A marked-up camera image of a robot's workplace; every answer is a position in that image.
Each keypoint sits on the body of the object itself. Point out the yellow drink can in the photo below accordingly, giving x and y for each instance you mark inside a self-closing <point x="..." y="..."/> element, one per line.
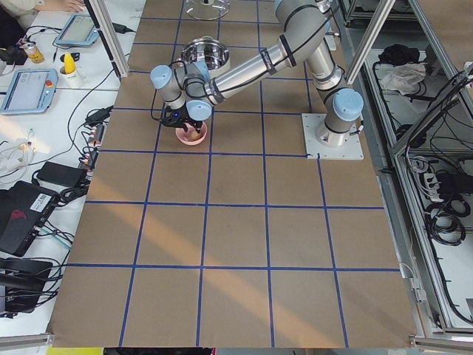
<point x="33" y="52"/>

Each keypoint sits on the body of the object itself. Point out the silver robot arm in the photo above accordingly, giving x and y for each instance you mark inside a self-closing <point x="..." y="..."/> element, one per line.
<point x="190" y="93"/>

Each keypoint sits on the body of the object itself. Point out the brown egg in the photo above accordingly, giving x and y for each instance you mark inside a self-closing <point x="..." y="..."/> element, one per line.
<point x="193" y="136"/>

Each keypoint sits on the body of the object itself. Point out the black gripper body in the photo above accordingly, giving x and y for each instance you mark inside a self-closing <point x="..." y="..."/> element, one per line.
<point x="183" y="119"/>

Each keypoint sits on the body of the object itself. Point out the glass pot lid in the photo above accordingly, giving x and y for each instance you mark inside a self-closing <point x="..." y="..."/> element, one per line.
<point x="207" y="10"/>

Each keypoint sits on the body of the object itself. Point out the black computer box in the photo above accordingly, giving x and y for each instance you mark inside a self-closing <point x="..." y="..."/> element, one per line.
<point x="22" y="284"/>

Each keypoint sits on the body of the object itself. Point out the blue teach pendant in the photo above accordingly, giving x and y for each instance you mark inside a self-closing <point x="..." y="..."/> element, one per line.
<point x="30" y="91"/>
<point x="79" y="31"/>

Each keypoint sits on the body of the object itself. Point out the brown paper table mat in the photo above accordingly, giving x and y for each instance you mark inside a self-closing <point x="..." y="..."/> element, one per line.
<point x="239" y="242"/>

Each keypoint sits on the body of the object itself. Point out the aluminium frame post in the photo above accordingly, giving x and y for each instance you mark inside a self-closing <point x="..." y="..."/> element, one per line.
<point x="103" y="23"/>

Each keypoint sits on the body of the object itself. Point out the crumpled white cloth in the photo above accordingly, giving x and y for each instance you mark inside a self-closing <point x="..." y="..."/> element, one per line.
<point x="405" y="78"/>

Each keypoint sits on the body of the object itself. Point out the far blue teach pendant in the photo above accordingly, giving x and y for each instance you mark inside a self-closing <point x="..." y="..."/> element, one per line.
<point x="79" y="31"/>

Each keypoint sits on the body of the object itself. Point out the black power adapter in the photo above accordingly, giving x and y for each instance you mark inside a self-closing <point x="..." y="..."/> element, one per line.
<point x="61" y="175"/>

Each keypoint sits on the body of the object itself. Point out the pink bowl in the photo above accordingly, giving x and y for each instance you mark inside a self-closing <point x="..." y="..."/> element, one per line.
<point x="184" y="137"/>

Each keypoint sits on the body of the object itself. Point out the white cup with banana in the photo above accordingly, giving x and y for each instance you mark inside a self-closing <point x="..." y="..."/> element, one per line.
<point x="70" y="72"/>

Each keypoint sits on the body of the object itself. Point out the pale green cooking pot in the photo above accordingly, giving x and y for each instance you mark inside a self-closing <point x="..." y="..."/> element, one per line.
<point x="213" y="52"/>

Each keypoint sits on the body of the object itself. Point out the black cloth bundle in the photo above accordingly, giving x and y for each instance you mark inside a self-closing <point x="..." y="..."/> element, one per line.
<point x="398" y="54"/>

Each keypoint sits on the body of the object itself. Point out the near blue teach pendant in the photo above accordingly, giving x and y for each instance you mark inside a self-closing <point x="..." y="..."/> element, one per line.
<point x="30" y="91"/>

